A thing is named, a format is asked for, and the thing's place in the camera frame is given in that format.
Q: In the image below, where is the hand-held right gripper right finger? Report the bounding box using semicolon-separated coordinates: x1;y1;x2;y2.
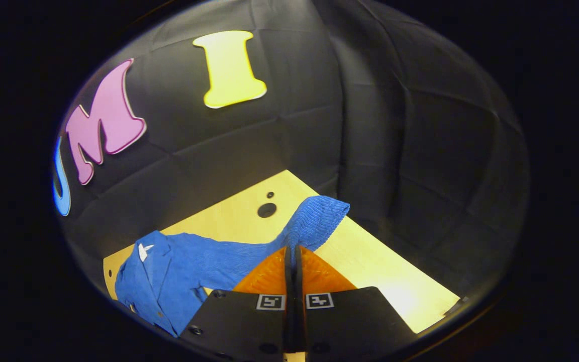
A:
296;245;416;362

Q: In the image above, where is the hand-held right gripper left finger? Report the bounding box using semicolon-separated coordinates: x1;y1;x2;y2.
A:
179;245;296;362

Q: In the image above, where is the blue corduroy shirt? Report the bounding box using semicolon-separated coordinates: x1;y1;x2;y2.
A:
115;195;350;337

